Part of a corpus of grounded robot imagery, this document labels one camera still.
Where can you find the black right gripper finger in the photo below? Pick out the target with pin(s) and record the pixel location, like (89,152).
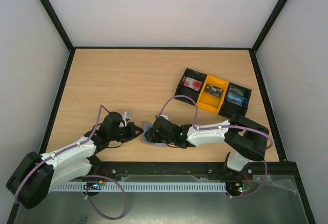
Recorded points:
(149,131)
(149,138)

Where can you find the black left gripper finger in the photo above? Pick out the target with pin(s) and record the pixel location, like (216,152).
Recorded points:
(125,138)
(134,130)

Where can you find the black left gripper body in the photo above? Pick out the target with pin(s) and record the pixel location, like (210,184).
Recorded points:
(116,136)

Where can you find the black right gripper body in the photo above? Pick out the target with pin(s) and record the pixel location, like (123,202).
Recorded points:
(151,135)

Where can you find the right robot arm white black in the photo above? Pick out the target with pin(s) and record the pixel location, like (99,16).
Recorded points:
(249,140)

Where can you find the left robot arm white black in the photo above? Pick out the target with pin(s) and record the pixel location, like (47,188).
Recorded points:
(39,174)

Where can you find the red white card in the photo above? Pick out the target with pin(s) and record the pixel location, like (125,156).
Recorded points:
(192,83)

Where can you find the dark card in yellow bin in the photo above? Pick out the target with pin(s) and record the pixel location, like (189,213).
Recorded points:
(213,90)

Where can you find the yellow bin middle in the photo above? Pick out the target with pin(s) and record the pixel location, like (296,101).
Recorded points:
(209,102)

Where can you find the black bin left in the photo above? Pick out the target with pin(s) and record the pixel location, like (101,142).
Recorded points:
(186,94)

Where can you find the black bin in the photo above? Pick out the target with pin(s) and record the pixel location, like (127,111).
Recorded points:
(186,94)
(227,108)

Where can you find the black bin right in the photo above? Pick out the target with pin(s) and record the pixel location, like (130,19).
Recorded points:
(227,108)

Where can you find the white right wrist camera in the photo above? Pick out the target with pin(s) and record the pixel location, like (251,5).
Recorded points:
(165,117)

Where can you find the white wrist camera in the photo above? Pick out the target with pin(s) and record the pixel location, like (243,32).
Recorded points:
(165,117)
(125,118)

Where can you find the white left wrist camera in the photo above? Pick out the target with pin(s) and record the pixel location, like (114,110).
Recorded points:
(125,118)

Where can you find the light blue slotted cable duct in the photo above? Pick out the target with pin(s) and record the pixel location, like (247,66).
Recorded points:
(193,187)

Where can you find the black aluminium front rail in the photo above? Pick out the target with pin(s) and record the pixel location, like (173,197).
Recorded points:
(212,170)

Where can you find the black frame post left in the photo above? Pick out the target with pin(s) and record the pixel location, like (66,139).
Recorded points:
(57,24)

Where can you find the black frame post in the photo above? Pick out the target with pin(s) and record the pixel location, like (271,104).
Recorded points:
(57,24)
(268,24)

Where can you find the black frame post right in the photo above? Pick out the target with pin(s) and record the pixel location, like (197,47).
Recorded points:
(268,24)

